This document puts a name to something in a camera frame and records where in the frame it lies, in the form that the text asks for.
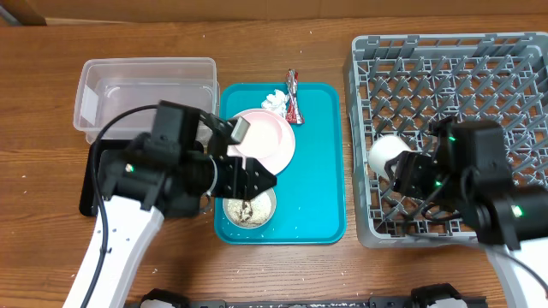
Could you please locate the rice and food waste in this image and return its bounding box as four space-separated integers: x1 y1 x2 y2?
226 194 274 227

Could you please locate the grey bowl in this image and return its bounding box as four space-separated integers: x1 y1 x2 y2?
222 187 277 230

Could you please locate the cream paper cup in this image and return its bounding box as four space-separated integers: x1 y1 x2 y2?
368 135 411 180

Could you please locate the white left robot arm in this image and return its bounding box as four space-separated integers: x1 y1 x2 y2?
64 101 277 307

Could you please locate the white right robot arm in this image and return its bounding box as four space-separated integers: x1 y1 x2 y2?
369 116 547 307

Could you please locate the grey dishwasher rack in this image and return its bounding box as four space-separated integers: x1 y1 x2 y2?
344 33 547 248

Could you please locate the pink bowl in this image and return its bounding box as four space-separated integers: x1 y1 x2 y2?
235 117 282 158

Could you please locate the pink plate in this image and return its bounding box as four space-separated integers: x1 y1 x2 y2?
227 109 296 175

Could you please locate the teal serving tray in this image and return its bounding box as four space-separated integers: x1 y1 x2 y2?
214 82 346 245

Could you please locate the red foil snack wrapper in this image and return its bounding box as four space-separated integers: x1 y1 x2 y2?
286 69 305 125

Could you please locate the crumpled white tissue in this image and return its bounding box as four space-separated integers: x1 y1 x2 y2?
261 89 289 118

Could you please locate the black plastic tray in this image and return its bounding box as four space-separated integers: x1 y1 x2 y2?
79 139 130 217

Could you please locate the clear plastic container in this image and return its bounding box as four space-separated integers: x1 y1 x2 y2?
73 57 220 143

